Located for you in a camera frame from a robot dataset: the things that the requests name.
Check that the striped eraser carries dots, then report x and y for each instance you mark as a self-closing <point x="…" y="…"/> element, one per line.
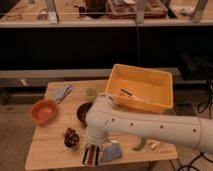
<point x="91" y="156"/>

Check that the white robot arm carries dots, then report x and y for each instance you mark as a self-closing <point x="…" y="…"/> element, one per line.
<point x="102" y="118"/>

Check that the green cup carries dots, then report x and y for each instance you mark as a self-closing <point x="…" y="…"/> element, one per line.
<point x="91" y="94"/>

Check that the dark brown bowl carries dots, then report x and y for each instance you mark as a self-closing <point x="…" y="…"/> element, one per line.
<point x="82" y="112"/>

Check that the yellow plastic bin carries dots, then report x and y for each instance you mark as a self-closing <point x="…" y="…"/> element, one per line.
<point x="141" y="88"/>

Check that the blue grey pouch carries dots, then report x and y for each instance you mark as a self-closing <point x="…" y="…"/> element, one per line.
<point x="60" y="93"/>

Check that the dark pine cone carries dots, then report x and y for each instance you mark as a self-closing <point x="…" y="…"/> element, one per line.
<point x="71" y="138"/>

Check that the blue cloth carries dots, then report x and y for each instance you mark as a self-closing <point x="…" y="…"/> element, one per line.
<point x="111" y="152"/>

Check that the orange bowl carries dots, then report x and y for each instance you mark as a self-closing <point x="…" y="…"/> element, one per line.
<point x="43" y="110"/>

